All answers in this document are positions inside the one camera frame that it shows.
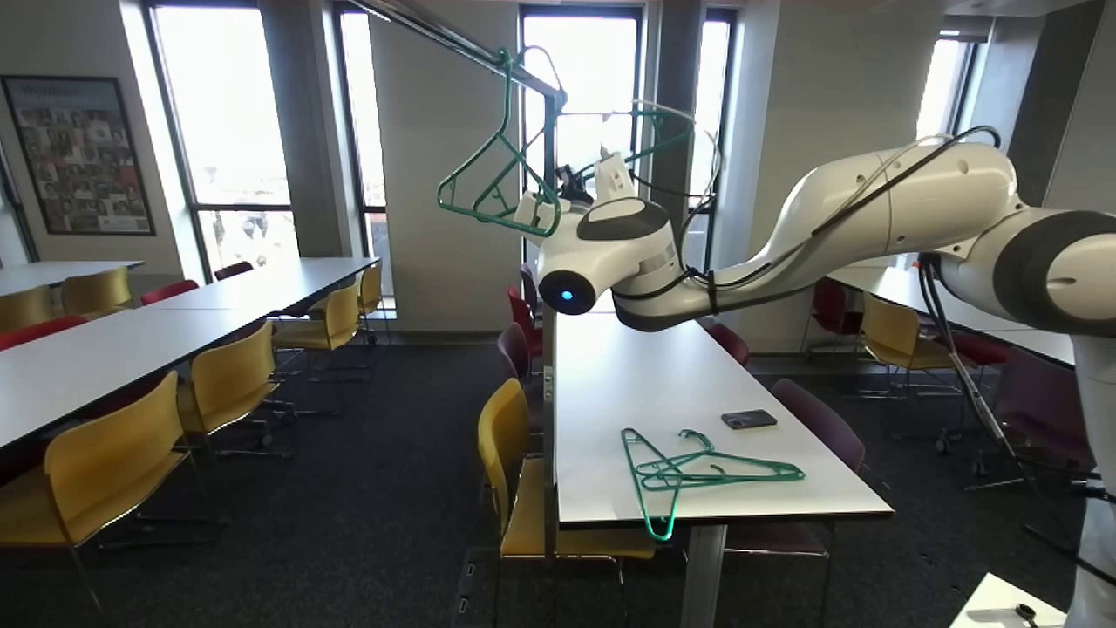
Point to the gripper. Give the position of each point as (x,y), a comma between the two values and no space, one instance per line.
(574,185)

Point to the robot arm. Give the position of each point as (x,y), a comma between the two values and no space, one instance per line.
(872,209)

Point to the window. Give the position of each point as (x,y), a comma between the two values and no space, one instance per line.
(366,131)
(222,113)
(711,105)
(602,61)
(943,87)

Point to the row of maroon chairs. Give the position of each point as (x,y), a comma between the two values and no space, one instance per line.
(514,349)

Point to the metal clothes rack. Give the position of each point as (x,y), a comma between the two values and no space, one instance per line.
(550,366)

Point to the red chair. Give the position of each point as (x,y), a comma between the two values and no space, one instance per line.
(830,305)
(39,330)
(167,290)
(233,269)
(731,342)

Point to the yellow chair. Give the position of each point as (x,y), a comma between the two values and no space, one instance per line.
(894,331)
(504,436)

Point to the black smartphone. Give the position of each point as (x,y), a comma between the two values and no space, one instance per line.
(748,419)

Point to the purple chair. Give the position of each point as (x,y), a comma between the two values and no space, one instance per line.
(1042,401)
(824,423)

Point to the white table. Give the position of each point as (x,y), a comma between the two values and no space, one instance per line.
(907,292)

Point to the row of yellow chairs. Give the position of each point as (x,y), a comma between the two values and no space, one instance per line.
(105,471)
(91,292)

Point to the framed photo poster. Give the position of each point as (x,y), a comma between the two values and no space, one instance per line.
(78,155)

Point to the row of white tables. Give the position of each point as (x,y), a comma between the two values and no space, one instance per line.
(105,349)

